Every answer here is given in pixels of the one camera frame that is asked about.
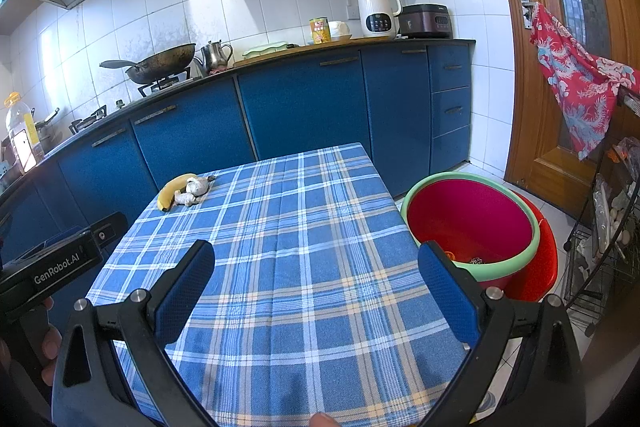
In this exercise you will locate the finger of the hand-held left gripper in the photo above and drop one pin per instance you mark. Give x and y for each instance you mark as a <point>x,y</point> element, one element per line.
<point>107,234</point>

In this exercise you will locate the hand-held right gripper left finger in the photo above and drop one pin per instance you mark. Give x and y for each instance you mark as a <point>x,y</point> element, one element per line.
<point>182,292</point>

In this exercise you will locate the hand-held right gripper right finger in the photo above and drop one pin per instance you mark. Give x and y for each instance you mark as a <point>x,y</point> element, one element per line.
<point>447,292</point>

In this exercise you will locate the orange plastic bag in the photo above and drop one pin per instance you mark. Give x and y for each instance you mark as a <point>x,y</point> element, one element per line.
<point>449,254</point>

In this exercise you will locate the steel wool scrubber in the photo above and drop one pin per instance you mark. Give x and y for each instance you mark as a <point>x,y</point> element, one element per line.
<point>477,261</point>

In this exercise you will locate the red bucket with green rim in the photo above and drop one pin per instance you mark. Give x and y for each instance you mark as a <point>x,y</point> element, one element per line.
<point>465,217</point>

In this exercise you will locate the person's left hand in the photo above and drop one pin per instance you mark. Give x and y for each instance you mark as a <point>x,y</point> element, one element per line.
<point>51,342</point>

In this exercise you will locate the person's right hand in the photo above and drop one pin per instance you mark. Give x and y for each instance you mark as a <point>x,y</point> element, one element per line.
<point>326,421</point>

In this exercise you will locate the yellow banana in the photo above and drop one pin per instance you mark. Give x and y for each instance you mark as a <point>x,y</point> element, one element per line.
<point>167,197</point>

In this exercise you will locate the red plastic stool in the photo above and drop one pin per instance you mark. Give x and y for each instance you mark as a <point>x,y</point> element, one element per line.
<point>542,267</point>

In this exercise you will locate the garlic bulb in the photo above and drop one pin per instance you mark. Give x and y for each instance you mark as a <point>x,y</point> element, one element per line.
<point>196,187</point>

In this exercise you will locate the blue plaid tablecloth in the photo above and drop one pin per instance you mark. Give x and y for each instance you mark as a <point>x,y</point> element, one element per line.
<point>300,282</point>

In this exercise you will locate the metal pot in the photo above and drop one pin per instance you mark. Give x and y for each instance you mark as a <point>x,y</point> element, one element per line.
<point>45,134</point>

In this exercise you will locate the cooking oil bottle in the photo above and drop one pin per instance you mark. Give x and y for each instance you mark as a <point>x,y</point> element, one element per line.
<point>22,132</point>

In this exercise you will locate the gas stove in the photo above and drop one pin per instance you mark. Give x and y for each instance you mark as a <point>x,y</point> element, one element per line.
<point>160,86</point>

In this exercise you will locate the wooden door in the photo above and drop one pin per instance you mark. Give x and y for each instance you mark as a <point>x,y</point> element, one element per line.
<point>545,167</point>

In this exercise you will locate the black wok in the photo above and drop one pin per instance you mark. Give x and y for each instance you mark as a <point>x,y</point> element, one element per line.
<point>160,62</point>

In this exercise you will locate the metal teapot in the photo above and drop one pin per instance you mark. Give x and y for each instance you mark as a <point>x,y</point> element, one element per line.
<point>215,56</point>

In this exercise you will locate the blue base cabinets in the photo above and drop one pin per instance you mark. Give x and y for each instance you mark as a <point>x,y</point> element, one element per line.
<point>300,107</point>

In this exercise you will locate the green tray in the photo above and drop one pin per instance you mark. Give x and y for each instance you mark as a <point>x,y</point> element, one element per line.
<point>265,50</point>

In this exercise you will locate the red floral cloth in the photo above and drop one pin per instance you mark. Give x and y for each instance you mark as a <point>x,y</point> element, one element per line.
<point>575,82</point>

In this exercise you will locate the black rice cooker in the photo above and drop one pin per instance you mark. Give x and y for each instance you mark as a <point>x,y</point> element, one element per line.
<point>425,22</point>

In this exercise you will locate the white bowl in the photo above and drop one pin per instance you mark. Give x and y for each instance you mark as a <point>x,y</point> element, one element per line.
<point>337,31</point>

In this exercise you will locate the yellow tin can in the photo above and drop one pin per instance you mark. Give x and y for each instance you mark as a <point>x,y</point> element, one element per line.
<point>318,32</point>

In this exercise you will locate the white soy milk maker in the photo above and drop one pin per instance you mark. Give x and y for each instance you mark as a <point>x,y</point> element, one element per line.
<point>375,7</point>

